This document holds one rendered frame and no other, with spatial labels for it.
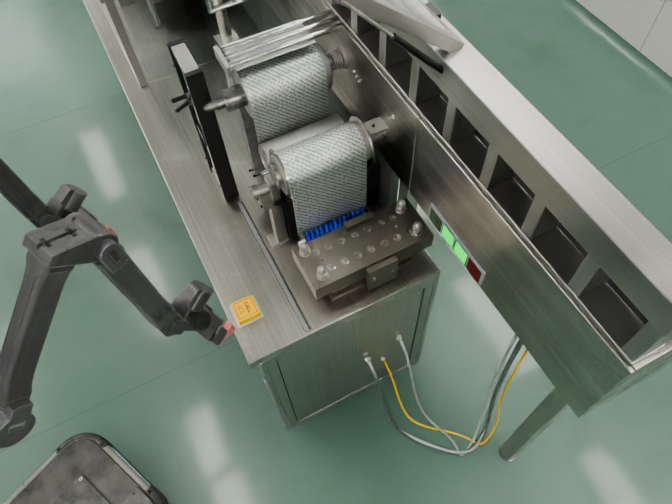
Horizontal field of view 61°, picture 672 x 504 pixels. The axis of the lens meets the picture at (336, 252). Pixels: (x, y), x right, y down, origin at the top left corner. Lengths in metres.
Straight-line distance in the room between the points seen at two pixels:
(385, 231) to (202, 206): 0.66
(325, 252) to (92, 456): 1.29
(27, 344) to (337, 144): 0.90
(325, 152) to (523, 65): 2.55
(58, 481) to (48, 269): 1.57
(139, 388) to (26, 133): 1.86
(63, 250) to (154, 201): 2.28
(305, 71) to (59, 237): 0.88
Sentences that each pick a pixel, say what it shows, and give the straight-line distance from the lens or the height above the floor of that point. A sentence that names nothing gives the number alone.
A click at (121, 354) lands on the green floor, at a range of 2.86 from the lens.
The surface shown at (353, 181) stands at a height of 1.17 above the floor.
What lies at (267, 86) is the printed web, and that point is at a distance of 1.64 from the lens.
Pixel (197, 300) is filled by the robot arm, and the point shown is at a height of 1.25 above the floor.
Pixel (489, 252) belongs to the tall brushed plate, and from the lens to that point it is 1.40.
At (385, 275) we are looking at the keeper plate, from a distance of 1.73.
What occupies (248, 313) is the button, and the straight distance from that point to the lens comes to 1.74.
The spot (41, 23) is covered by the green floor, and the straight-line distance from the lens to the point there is 4.76.
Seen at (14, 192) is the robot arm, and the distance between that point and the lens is 1.60.
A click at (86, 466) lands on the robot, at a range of 2.48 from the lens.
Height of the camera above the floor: 2.46
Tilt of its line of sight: 58 degrees down
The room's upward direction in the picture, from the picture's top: 4 degrees counter-clockwise
